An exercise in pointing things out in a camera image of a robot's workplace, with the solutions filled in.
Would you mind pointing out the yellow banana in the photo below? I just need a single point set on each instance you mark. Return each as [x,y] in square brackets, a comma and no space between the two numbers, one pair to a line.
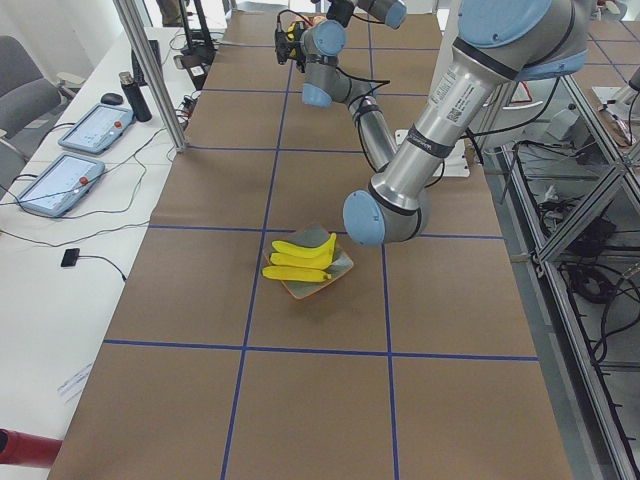
[296,274]
[320,262]
[291,249]

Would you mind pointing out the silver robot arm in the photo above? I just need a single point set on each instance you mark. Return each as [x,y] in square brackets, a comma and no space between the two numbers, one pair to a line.
[497,42]
[391,13]

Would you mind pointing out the grey square plate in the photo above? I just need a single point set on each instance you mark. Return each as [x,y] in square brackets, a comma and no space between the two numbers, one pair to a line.
[311,236]

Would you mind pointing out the wicker fruit basket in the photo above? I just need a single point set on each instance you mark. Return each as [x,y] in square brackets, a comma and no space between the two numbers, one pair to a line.
[296,29]

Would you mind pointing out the black water bottle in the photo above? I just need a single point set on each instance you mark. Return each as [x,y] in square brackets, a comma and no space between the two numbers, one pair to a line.
[134,95]

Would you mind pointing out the far blue teach pendant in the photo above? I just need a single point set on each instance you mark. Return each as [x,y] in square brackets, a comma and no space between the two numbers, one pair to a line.
[98,129]

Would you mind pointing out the blue teach pendant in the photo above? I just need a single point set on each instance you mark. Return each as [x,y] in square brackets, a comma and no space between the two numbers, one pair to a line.
[61,185]
[98,129]

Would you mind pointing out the small black box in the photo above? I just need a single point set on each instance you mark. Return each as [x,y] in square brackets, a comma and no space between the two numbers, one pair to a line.
[70,257]

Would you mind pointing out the black computer mouse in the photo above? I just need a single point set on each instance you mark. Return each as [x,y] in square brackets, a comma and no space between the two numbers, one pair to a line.
[112,99]

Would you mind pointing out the near blue teach pendant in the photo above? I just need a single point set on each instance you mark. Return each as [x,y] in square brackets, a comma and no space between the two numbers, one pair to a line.
[61,185]

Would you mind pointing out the grey office chair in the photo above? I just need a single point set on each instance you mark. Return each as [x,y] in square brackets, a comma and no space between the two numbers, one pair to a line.
[30,106]

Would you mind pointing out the red cylinder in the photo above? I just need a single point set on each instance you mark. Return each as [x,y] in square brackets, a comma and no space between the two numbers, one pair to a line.
[22,449]

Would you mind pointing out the white pedestal base plate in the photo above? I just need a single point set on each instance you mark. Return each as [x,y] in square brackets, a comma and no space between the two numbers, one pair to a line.
[455,165]

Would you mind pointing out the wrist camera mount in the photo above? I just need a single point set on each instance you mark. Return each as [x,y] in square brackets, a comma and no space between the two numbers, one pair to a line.
[285,50]

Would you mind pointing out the aluminium frame post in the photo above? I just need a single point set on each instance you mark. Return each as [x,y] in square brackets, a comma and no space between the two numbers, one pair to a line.
[135,31]

